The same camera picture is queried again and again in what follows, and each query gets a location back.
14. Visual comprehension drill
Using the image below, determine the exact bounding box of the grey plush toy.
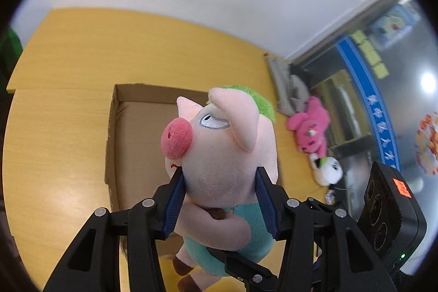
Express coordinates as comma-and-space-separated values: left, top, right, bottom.
265, 54, 313, 115

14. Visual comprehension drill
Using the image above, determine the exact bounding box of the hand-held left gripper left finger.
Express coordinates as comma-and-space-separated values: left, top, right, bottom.
43, 169, 187, 292

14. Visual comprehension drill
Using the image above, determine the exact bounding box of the red window sticker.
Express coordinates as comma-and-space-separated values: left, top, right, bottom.
415, 112, 438, 176

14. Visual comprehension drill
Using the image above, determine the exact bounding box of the wall poster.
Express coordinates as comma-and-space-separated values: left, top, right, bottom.
371, 3, 420, 48

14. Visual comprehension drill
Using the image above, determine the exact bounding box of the open brown carton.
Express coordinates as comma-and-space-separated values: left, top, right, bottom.
316, 70, 372, 149

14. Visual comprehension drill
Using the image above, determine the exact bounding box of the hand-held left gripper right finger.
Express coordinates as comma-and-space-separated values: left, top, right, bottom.
256, 166, 399, 292

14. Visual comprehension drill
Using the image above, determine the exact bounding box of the cardboard box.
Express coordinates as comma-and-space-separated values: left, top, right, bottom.
103, 83, 284, 258

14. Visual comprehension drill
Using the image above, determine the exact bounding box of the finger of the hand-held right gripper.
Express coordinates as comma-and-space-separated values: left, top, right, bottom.
205, 242, 279, 292

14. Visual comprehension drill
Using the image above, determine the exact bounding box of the magenta plush toy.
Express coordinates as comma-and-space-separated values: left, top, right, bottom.
287, 96, 331, 160

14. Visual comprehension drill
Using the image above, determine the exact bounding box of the pink pig plush toy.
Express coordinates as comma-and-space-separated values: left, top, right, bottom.
161, 84, 279, 292

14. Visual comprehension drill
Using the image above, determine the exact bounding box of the white plush toy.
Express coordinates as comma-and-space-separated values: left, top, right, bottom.
310, 155, 344, 186

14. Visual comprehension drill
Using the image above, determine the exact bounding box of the blue banner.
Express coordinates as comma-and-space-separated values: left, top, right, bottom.
335, 37, 399, 170

